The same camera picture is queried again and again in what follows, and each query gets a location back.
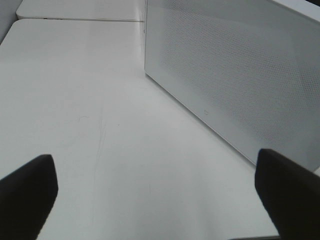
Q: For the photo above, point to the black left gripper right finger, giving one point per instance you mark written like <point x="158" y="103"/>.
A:
<point x="290" y="194"/>

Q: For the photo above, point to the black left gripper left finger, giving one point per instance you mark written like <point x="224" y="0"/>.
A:
<point x="27" y="196"/>

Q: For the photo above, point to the white microwave door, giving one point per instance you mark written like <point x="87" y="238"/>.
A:
<point x="249" y="69"/>

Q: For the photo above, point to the white adjacent table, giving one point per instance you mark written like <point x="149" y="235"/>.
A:
<point x="83" y="10"/>

